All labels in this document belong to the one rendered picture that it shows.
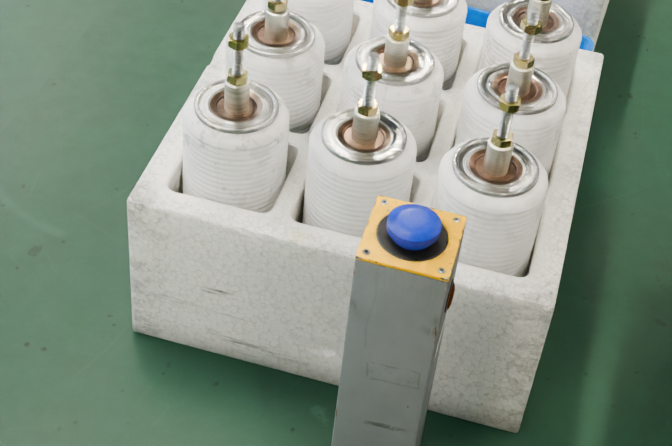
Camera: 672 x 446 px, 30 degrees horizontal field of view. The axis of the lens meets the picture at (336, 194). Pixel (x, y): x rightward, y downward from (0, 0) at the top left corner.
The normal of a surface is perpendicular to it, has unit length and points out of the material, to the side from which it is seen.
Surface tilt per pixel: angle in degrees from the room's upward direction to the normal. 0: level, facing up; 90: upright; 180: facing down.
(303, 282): 90
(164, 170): 0
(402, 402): 90
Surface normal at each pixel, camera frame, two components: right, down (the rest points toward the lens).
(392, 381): -0.26, 0.64
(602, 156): 0.07, -0.73
